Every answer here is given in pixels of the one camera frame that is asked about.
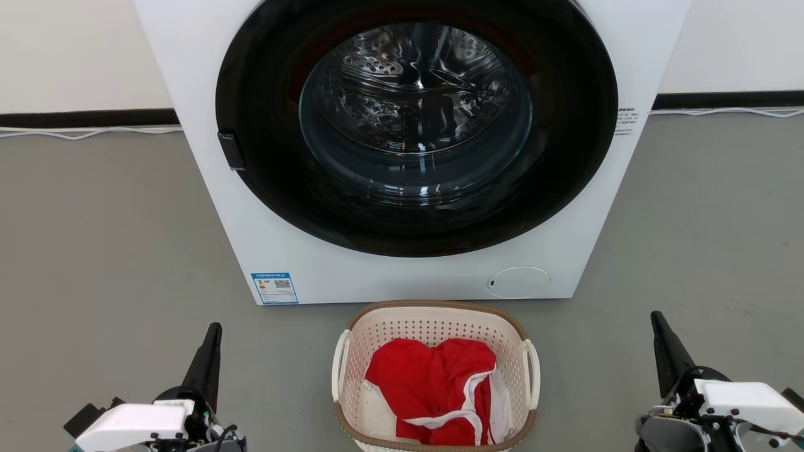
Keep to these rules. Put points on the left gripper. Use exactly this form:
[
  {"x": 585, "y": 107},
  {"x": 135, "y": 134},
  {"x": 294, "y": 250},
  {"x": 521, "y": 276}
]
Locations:
[{"x": 217, "y": 439}]

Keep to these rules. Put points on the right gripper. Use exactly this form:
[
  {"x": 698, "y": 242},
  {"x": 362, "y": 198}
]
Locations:
[{"x": 672, "y": 433}]

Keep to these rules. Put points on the cream plastic laundry basket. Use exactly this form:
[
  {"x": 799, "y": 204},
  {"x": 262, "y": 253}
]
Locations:
[{"x": 433, "y": 323}]

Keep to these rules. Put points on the white right wrist housing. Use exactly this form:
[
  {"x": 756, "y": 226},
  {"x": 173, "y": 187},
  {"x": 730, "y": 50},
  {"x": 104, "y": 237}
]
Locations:
[{"x": 747, "y": 398}]

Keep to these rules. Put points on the white wrist housing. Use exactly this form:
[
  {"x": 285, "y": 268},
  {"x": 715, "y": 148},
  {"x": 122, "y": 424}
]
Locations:
[
  {"x": 747, "y": 398},
  {"x": 132, "y": 424}
]

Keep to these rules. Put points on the white left wrist housing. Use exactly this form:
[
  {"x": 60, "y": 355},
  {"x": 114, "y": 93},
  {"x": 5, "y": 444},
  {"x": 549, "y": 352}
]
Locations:
[{"x": 132, "y": 424}]

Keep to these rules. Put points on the blue energy label sticker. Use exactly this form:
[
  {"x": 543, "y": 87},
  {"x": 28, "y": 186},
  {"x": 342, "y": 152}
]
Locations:
[{"x": 274, "y": 289}]

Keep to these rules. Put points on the white front-load washing machine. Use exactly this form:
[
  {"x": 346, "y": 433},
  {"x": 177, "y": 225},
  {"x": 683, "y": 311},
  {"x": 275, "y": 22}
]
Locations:
[{"x": 213, "y": 238}]

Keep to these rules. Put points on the round white filter cover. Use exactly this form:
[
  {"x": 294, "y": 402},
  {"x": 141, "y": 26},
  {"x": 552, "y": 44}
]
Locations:
[{"x": 519, "y": 282}]

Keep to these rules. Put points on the red garment with white trim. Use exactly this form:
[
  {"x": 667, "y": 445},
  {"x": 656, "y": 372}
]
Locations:
[{"x": 427, "y": 376}]

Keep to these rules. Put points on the round black washer door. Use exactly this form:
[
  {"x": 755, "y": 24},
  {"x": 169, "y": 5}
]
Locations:
[{"x": 264, "y": 157}]

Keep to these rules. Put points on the small printed text sticker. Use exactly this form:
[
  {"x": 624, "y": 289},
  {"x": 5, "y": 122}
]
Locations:
[{"x": 626, "y": 122}]

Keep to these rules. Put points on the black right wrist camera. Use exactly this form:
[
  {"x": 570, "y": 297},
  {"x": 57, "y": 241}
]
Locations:
[{"x": 794, "y": 398}]

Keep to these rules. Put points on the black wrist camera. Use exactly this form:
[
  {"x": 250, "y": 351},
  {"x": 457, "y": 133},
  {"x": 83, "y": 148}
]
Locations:
[
  {"x": 794, "y": 398},
  {"x": 81, "y": 417}
]

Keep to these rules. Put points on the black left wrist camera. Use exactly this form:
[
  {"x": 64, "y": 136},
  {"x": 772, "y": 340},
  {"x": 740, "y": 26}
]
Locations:
[{"x": 81, "y": 417}]

